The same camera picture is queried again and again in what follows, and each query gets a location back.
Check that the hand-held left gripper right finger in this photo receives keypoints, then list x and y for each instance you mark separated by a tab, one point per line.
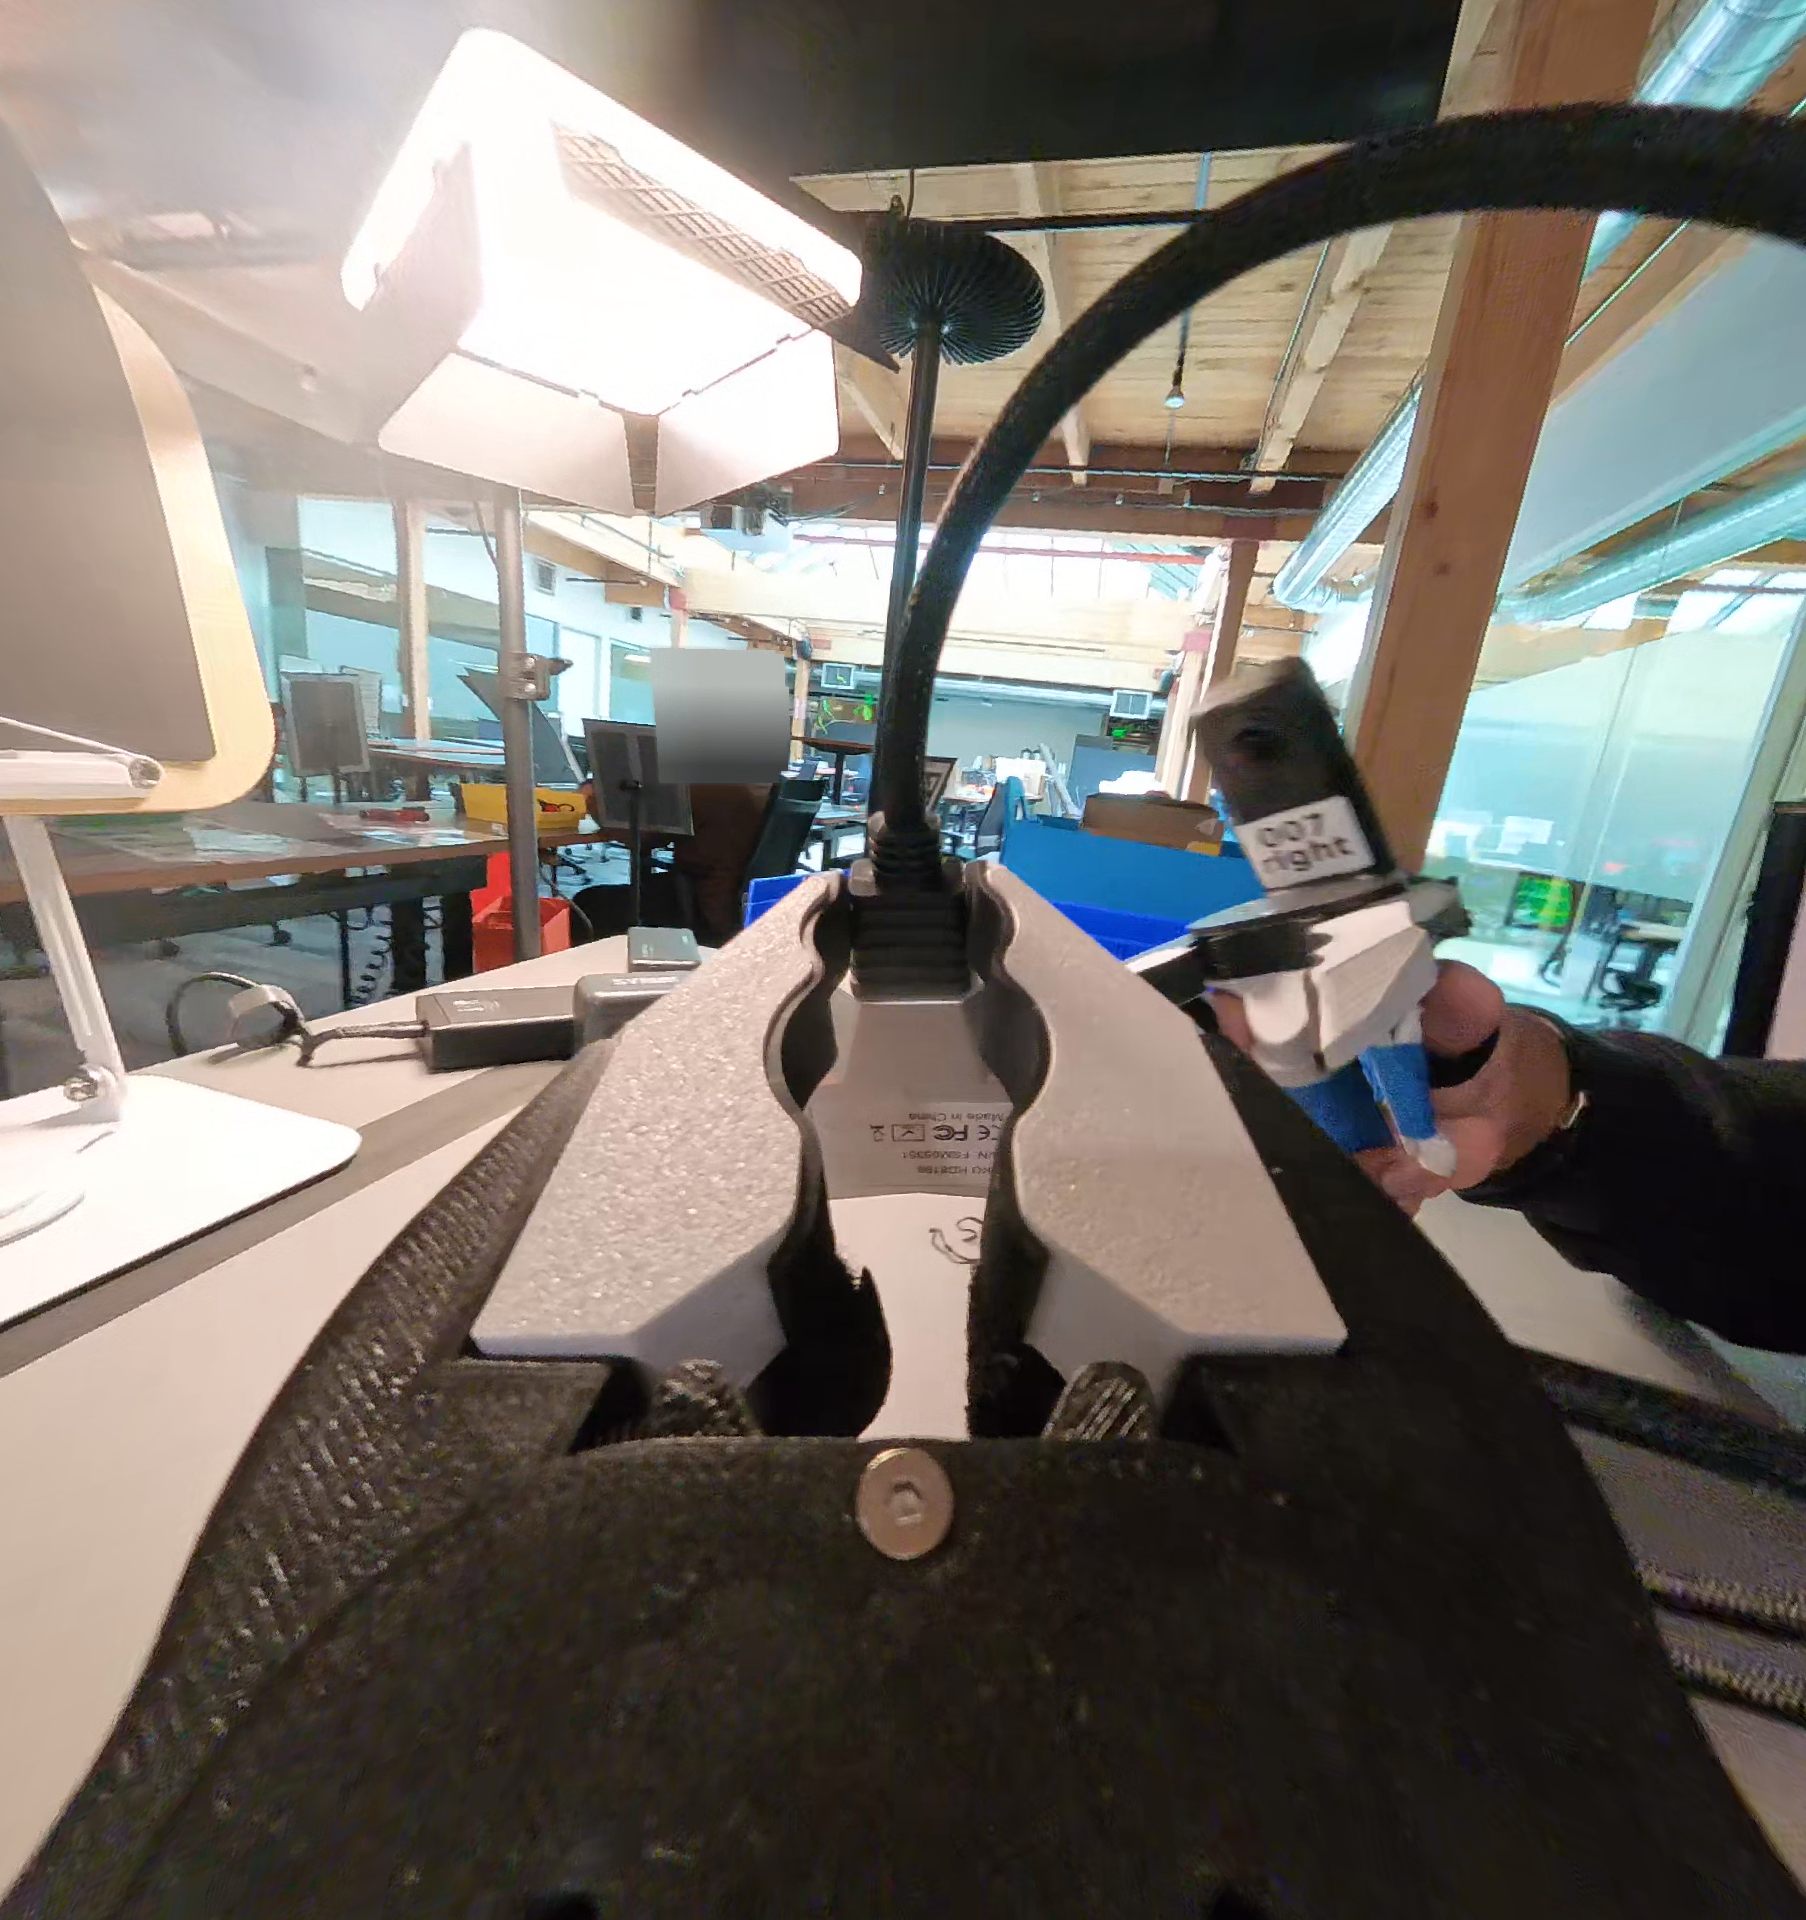
1159	1185

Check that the person's right hand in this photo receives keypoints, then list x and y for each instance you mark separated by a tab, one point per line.
1502	1080

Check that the black overhead panel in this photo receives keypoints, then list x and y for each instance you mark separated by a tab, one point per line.
1142	75

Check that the grey light stand pole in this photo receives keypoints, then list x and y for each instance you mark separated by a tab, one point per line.
513	674

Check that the black power adapter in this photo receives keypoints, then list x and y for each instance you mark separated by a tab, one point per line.
498	1028

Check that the white stand clear legs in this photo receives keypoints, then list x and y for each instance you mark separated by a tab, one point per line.
168	1171

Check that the black music stand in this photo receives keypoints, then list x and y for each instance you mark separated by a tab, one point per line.
636	780

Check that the large blue plastic bin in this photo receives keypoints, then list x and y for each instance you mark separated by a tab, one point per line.
1082	884

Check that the wooden post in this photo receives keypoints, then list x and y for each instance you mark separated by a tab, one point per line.
1488	450

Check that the led studio light panel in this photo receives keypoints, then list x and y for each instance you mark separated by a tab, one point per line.
588	270

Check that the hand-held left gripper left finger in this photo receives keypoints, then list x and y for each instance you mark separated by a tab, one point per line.
662	1171

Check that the red plastic bin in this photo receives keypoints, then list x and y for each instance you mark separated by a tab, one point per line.
555	930

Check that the cardboard box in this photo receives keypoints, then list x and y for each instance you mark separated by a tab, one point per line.
1142	822

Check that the grey power bank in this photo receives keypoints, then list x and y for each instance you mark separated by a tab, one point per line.
627	1005

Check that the background work table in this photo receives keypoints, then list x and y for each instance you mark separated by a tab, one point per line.
242	854

